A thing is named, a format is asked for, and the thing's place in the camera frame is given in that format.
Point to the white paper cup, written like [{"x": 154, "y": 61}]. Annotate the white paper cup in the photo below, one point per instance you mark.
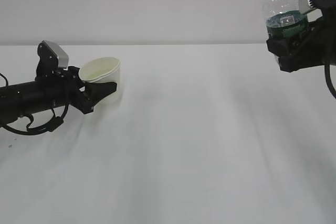
[{"x": 101, "y": 71}]

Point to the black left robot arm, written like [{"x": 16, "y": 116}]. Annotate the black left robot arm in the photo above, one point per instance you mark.
[{"x": 23, "y": 100}]

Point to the clear green-label water bottle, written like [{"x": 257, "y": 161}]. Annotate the clear green-label water bottle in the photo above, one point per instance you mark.
[{"x": 284, "y": 22}]

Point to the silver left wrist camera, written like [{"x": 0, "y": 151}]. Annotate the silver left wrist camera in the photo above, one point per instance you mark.
[{"x": 51, "y": 58}]

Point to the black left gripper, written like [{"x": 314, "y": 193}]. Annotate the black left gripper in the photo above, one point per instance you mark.
[{"x": 62, "y": 88}]

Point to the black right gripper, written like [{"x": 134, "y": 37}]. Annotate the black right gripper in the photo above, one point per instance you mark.
[{"x": 320, "y": 36}]

